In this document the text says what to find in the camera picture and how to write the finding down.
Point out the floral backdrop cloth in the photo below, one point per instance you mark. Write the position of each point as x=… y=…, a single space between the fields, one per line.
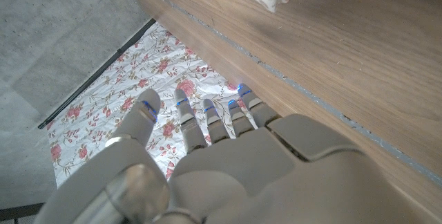
x=138 y=79

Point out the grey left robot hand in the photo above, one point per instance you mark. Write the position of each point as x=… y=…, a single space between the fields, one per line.
x=259 y=175

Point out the black stand foot bar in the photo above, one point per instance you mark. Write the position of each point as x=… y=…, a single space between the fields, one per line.
x=20 y=212

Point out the black backdrop stand pole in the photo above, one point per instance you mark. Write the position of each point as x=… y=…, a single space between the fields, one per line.
x=96 y=73

